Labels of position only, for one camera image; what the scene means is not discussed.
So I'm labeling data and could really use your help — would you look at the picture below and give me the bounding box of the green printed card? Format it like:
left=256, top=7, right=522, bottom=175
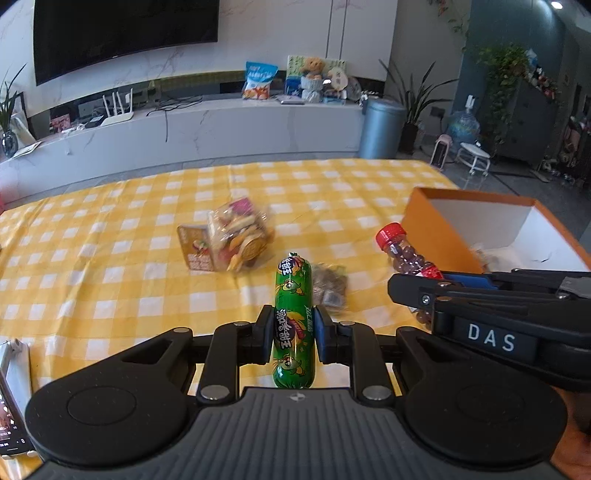
left=285, top=54, right=347, bottom=93

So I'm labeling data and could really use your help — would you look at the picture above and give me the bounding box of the pink space heater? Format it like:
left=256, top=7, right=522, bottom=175
left=428, top=134, right=452, bottom=172

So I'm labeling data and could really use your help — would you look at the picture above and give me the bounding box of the orange cardboard box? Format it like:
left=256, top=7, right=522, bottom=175
left=402, top=187, right=591, bottom=278

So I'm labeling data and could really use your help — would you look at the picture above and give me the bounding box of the black television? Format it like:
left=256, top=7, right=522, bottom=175
left=33, top=0, right=220, bottom=86

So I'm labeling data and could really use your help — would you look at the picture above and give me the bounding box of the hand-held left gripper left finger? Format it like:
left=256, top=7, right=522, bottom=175
left=111, top=305, right=276, bottom=402

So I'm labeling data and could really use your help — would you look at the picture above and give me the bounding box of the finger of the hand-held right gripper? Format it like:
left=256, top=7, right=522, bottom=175
left=441, top=269, right=591, bottom=298
left=387, top=273, right=559, bottom=311

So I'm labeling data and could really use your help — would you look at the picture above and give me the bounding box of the blue water jug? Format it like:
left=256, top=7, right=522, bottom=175
left=449, top=95, right=485, bottom=145

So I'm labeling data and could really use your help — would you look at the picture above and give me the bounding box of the long-leaved potted plant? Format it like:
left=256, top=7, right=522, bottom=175
left=379, top=58, right=458, bottom=155

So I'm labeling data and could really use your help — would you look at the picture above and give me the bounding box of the red-capped clear bottle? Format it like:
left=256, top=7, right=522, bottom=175
left=375, top=222, right=446, bottom=324

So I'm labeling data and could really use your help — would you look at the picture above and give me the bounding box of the grey metal trash can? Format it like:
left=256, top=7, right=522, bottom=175
left=358, top=97, right=407, bottom=160

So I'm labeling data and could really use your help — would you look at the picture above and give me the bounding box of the white router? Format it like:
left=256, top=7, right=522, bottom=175
left=100, top=88, right=136, bottom=127

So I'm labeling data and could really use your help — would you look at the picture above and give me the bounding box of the yellow checked tablecloth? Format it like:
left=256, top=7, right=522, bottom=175
left=0, top=158, right=462, bottom=398

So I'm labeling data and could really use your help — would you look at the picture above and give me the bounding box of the clear assorted snack bag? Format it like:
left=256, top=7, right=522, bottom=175
left=207, top=198, right=276, bottom=273

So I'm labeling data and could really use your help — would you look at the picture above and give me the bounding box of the person's right forearm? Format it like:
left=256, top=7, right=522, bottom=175
left=549, top=387, right=591, bottom=480

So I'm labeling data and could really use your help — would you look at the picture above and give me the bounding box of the small dark snack packet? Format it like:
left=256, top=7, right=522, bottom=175
left=311, top=262, right=349, bottom=315

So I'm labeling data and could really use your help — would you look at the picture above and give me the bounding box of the white marble media console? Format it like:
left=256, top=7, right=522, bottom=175
left=0, top=90, right=370, bottom=204

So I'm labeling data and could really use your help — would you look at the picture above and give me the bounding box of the blue snack bag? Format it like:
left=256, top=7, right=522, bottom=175
left=242, top=61, right=279, bottom=101

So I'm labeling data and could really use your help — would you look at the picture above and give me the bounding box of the white round stool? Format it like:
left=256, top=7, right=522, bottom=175
left=455, top=142, right=492, bottom=177

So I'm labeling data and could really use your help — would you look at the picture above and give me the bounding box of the green trailing vine plant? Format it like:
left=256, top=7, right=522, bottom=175
left=475, top=44, right=532, bottom=139

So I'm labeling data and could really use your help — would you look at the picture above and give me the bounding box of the white-cased smartphone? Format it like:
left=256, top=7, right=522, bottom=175
left=0, top=339, right=40, bottom=460

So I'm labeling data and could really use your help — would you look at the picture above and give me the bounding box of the dark grey cabinet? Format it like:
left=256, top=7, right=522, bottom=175
left=496, top=69, right=578, bottom=164

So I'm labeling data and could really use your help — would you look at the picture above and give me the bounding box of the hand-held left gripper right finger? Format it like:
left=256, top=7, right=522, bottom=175
left=314, top=305, right=462, bottom=401

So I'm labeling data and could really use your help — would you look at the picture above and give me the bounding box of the brown printed snack packet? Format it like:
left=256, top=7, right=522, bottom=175
left=178, top=223, right=218, bottom=271

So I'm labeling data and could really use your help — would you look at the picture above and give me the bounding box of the green sausage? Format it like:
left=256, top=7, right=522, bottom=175
left=271, top=252, right=319, bottom=389

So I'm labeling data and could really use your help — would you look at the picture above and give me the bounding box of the plant in glass vase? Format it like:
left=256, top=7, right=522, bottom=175
left=0, top=62, right=28, bottom=158

